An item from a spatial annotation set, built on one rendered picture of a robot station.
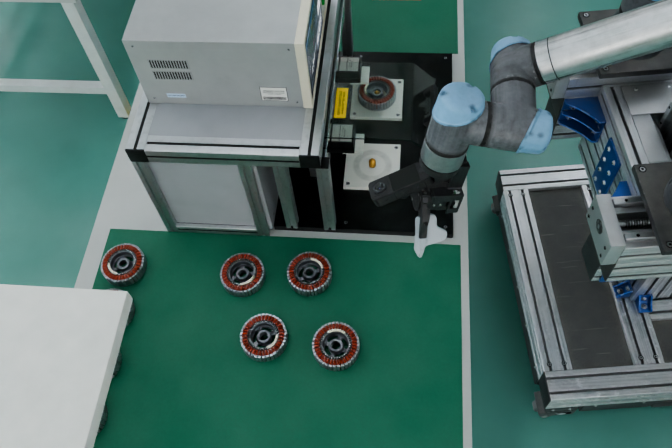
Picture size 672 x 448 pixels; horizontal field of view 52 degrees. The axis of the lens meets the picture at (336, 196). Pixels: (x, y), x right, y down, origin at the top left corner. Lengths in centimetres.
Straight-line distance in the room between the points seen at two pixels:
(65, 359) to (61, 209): 177
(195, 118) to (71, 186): 152
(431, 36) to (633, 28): 116
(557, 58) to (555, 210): 140
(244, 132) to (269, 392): 60
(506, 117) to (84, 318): 81
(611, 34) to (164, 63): 91
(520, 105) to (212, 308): 96
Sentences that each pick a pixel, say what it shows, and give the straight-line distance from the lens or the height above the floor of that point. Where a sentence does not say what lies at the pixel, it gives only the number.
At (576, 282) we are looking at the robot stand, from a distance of 243.
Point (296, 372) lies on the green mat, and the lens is 167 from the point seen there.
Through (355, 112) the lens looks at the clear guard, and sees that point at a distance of 164.
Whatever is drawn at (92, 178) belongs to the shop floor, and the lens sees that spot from 307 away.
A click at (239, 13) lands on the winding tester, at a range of 153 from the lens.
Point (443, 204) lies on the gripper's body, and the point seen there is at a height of 124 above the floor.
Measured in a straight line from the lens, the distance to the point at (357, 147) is 180.
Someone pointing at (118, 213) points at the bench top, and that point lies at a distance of 198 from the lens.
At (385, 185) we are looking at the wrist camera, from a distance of 123.
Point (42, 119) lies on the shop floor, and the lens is 337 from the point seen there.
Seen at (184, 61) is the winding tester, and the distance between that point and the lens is 154.
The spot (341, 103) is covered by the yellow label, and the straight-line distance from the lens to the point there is 165.
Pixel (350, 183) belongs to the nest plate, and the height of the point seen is 78.
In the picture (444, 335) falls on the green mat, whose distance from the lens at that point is 169.
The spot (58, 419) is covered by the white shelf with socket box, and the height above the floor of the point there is 120.
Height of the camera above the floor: 232
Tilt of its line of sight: 57 degrees down
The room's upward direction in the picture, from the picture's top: 6 degrees counter-clockwise
